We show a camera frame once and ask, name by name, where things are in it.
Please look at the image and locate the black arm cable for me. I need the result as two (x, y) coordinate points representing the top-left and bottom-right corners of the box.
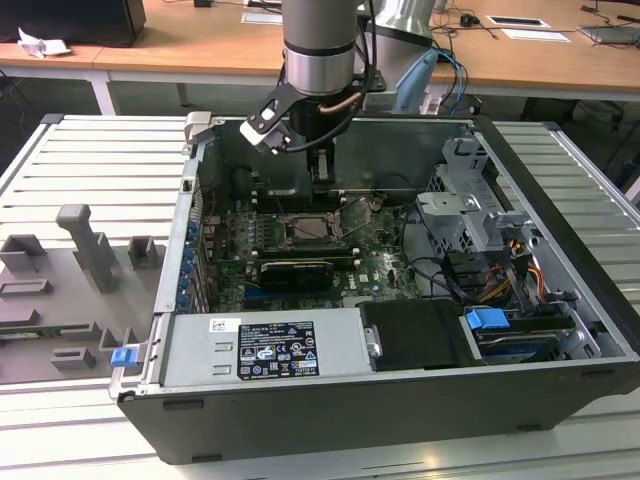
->
(349, 0), (384, 104)

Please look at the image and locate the CPU socket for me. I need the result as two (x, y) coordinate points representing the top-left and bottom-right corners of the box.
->
(281, 211), (352, 250)

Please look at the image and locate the black grey PC case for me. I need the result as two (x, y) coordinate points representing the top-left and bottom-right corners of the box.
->
(109, 112), (640, 466)

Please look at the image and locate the green motherboard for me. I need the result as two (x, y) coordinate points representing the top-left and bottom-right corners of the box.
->
(199, 191), (427, 314)

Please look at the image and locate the blue expansion slot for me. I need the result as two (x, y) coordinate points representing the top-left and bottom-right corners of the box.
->
(243, 289), (347, 311)

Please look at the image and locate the green RAM stick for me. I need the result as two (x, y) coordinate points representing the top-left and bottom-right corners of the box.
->
(0, 324), (94, 338)

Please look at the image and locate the black graphics card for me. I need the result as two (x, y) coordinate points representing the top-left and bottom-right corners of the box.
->
(258, 258), (335, 293)

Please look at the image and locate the white paper sheet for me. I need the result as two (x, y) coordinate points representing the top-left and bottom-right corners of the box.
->
(501, 28), (575, 45)

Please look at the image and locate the grey parts rack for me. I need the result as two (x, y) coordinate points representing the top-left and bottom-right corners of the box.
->
(0, 203), (169, 384)

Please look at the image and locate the hard disk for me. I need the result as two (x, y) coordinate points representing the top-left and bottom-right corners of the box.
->
(474, 328), (564, 364)

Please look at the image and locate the grey case latch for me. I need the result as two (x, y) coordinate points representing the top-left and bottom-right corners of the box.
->
(182, 111), (214, 147)

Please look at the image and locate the white desk cable panel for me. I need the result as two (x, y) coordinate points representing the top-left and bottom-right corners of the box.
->
(240, 10), (285, 26)
(486, 14), (552, 29)

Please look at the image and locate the blue case latch tab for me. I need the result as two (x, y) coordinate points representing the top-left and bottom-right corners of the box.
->
(110, 346), (140, 370)

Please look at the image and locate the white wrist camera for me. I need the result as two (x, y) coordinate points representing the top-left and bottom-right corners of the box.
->
(238, 96), (292, 158)

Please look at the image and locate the crumpled white paper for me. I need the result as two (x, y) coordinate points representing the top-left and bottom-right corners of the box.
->
(16, 26), (72, 60)

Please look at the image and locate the orange yellow wire bundle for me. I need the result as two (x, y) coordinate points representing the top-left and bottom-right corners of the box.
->
(480, 263), (547, 307)

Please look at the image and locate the wooden desk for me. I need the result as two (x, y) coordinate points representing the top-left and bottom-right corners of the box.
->
(0, 0), (640, 104)

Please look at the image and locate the pale blue teach pendant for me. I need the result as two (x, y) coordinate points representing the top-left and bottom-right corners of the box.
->
(393, 49), (439, 114)

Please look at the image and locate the black RAM slot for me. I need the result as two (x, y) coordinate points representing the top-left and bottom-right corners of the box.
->
(255, 253), (362, 267)
(252, 194), (350, 203)
(252, 199), (351, 208)
(252, 204), (351, 214)
(254, 243), (361, 257)
(252, 189), (350, 198)

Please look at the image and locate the blue cable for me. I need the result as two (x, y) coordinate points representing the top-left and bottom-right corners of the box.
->
(438, 48), (470, 115)

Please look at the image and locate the black plastic shroud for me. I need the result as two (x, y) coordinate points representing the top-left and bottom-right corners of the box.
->
(358, 298), (482, 373)

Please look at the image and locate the blue disk carrier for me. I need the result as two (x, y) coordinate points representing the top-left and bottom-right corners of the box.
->
(464, 308), (509, 332)

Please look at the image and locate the metal socket cover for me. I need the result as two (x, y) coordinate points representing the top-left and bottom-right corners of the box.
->
(338, 196), (376, 238)

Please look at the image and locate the black monitor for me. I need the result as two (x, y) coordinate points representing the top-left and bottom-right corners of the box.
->
(0, 0), (147, 49)

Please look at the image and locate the grey laptop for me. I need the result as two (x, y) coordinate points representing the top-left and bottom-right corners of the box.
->
(578, 21), (640, 50)

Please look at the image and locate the grey power supply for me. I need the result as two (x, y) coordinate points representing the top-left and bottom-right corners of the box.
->
(162, 306), (374, 389)

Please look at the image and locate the metal disk bay cage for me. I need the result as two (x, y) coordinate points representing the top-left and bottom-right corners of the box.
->
(413, 137), (534, 262)

